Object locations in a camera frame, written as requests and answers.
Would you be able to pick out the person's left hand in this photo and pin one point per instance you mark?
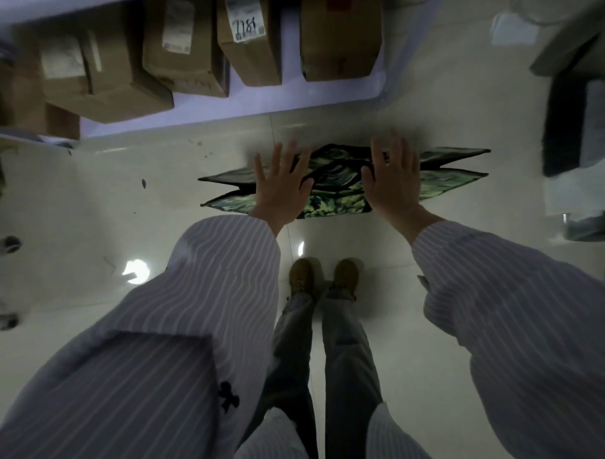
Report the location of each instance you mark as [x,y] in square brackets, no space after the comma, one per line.
[281,196]

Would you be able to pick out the person's right hand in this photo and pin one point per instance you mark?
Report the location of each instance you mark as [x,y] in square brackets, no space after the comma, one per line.
[394,187]

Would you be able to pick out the person's right middle finger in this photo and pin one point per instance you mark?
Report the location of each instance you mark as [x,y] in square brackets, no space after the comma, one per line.
[394,151]

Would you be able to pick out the person's left middle finger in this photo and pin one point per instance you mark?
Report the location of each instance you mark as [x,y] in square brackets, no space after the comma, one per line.
[292,158]

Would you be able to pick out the person's left thumb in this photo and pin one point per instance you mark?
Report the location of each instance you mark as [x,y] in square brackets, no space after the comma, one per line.
[308,187]

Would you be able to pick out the person's right thumb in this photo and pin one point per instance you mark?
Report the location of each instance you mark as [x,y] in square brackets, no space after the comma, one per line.
[367,178]

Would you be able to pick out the person's right little finger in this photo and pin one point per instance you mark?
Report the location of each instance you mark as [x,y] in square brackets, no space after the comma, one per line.
[416,166]

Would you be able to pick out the person's left little finger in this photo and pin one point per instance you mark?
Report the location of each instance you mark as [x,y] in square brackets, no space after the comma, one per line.
[259,170]

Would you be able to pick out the person's right forearm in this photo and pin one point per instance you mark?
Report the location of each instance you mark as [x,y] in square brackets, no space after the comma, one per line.
[496,293]

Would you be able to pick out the person's left forearm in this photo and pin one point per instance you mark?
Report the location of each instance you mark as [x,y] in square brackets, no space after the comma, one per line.
[222,274]

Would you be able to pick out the green camouflage folded bag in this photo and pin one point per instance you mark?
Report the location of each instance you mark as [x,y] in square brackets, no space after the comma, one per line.
[338,182]

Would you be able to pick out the brown left shoe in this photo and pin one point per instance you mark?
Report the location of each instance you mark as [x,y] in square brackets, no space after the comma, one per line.
[301,276]

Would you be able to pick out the brown shoe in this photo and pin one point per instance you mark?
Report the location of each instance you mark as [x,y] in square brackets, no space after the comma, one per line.
[346,273]
[301,276]

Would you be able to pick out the brown right shoe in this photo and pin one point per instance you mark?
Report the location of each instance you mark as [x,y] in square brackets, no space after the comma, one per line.
[346,273]

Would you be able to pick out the cardboard box with handwritten label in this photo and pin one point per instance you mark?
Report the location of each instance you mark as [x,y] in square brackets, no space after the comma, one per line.
[255,61]

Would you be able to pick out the cardboard box with red mark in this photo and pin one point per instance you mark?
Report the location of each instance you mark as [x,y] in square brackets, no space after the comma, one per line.
[338,47]

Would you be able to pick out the cardboard box with long label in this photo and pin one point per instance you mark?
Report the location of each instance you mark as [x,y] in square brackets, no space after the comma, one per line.
[194,71]

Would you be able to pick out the black box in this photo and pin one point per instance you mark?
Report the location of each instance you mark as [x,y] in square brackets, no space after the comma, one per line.
[565,127]

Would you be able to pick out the wide white-labelled cardboard box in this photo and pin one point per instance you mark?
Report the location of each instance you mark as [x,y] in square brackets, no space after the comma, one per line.
[118,90]

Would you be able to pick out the white paper sheet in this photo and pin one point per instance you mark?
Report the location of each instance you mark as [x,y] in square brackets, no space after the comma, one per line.
[515,28]

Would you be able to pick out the grey cylinder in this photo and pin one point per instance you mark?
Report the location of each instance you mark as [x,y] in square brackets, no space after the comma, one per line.
[586,229]

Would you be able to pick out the blue jeans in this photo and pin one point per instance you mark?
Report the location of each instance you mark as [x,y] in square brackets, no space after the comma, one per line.
[347,369]

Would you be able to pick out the grey box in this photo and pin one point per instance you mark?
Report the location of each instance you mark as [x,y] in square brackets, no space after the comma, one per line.
[567,52]

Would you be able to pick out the plain brown cardboard box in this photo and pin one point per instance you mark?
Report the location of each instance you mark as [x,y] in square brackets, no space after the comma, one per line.
[23,106]

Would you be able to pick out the striped white shirt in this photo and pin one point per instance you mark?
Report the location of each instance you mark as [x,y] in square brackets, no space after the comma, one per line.
[142,402]

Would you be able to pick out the black caster wheel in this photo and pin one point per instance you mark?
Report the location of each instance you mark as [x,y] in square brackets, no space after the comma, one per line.
[7,322]
[10,244]

